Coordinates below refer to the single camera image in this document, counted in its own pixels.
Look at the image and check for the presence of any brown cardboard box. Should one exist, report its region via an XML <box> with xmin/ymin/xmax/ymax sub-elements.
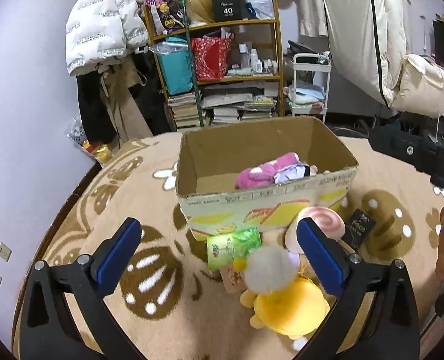
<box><xmin>175</xmin><ymin>117</ymin><xmax>359</xmax><ymax>242</ymax></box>

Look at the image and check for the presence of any white rolling cart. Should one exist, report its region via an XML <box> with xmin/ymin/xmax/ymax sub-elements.
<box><xmin>286</xmin><ymin>51</ymin><xmax>332</xmax><ymax>123</ymax></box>

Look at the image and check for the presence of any pink swirl roll plush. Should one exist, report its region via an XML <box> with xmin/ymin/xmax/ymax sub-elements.
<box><xmin>284</xmin><ymin>206</ymin><xmax>346</xmax><ymax>254</ymax></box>

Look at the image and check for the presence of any stack of books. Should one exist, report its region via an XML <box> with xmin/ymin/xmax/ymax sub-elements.
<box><xmin>168</xmin><ymin>88</ymin><xmax>277</xmax><ymax>130</ymax></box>

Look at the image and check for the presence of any red gift bag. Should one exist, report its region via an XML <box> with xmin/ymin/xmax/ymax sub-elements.
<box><xmin>191</xmin><ymin>37</ymin><xmax>232</xmax><ymax>81</ymax></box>

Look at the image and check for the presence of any yellow duck plush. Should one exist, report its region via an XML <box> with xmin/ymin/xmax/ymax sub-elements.
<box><xmin>232</xmin><ymin>245</ymin><xmax>330</xmax><ymax>351</ymax></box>

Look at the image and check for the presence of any wooden bookshelf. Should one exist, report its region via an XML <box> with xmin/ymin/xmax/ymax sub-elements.
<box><xmin>144</xmin><ymin>0</ymin><xmax>284</xmax><ymax>132</ymax></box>

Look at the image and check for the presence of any teal bag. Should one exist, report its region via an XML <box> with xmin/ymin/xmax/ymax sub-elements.
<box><xmin>156</xmin><ymin>37</ymin><xmax>192</xmax><ymax>95</ymax></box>

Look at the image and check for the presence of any cream cushion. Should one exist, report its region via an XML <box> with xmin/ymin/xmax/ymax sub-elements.
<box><xmin>391</xmin><ymin>55</ymin><xmax>444</xmax><ymax>119</ymax></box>

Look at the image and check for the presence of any pink strawberry bear plush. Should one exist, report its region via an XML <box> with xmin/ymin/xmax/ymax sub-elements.
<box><xmin>236</xmin><ymin>152</ymin><xmax>300</xmax><ymax>189</ymax></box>

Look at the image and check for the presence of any black box with 40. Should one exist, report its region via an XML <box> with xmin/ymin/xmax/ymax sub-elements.
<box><xmin>212</xmin><ymin>0</ymin><xmax>243</xmax><ymax>22</ymax></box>

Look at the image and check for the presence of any small black Face box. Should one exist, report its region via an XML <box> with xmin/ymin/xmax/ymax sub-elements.
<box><xmin>342</xmin><ymin>209</ymin><xmax>376</xmax><ymax>250</ymax></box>

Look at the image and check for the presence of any white puffer jacket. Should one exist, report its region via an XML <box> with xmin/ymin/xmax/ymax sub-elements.
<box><xmin>65</xmin><ymin>0</ymin><xmax>149</xmax><ymax>76</ymax></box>

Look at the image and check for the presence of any blonde wig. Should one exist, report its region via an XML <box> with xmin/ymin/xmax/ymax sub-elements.
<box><xmin>185</xmin><ymin>0</ymin><xmax>215</xmax><ymax>24</ymax></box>

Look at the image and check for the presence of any purple-haired doll plush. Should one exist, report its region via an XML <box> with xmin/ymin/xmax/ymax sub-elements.
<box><xmin>274</xmin><ymin>163</ymin><xmax>318</xmax><ymax>184</ymax></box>

